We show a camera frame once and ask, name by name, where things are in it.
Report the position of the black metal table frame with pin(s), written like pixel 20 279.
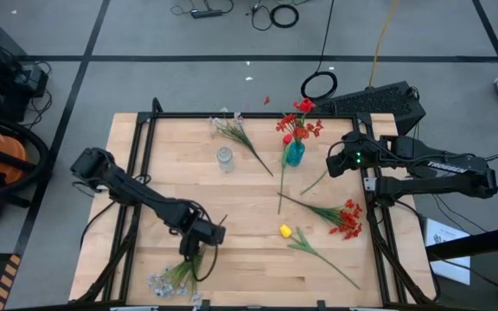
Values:
pixel 253 115

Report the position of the black metal bar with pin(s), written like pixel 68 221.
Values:
pixel 474 244

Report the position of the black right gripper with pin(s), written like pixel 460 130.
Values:
pixel 344 157

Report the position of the orange black hazard strip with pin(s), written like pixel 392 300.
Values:
pixel 7 281

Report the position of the orange vacuum cleaner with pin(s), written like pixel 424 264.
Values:
pixel 41 160

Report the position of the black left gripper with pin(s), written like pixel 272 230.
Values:
pixel 206 233

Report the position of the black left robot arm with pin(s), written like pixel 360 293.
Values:
pixel 136 192

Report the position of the black power strip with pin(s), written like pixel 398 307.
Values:
pixel 207 14

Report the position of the yellow artificial tulip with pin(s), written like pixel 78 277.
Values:
pixel 285 231
pixel 314 183

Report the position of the clear ribbed glass vase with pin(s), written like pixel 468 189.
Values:
pixel 225 157

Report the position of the white printed paper sheet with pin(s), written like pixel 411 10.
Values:
pixel 448 255

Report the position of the white artificial flower bunch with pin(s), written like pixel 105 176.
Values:
pixel 240 135
pixel 175 276

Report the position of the red artificial flower bunch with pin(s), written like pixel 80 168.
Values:
pixel 294 125
pixel 346 222

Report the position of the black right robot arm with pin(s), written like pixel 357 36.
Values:
pixel 448 168

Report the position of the teal glass vase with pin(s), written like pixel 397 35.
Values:
pixel 295 156

